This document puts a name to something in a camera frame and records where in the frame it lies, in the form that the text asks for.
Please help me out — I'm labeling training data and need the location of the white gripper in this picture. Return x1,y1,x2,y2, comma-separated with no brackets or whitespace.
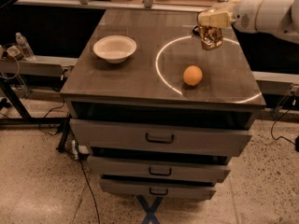
197,0,263,34

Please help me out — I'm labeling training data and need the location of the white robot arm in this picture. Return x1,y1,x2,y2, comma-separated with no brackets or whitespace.
197,0,299,44

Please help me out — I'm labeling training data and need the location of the orange fruit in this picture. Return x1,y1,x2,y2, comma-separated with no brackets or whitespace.
183,65,203,86

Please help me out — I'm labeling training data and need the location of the white paper bowl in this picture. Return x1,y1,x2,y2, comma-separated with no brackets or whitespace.
93,35,136,63

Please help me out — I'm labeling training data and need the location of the grey drawer cabinet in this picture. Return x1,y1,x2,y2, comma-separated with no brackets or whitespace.
61,9,265,188

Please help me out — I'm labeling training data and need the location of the top grey drawer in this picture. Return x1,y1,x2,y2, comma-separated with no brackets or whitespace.
70,119,251,157

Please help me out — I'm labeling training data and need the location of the grey drawer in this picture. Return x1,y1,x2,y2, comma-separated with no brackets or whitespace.
70,119,251,157
100,179,216,200
88,156,231,183

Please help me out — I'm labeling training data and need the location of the grey side bench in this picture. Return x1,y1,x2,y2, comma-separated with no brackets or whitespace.
0,56,77,77

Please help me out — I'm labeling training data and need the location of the middle grey drawer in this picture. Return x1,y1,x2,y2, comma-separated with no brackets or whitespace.
88,156,231,183

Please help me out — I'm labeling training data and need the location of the bottom grey drawer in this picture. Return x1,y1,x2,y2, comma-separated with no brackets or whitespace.
100,179,216,200

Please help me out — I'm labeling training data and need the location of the clear plastic water bottle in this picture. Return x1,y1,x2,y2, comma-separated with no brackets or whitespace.
16,33,35,61

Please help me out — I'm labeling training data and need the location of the blue tape cross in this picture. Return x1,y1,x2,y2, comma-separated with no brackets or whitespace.
137,195,163,224

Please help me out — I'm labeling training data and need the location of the black cable right side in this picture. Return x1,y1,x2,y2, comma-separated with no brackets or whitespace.
270,91,299,147

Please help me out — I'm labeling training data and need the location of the black floor cable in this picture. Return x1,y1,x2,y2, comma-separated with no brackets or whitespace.
38,96,102,224

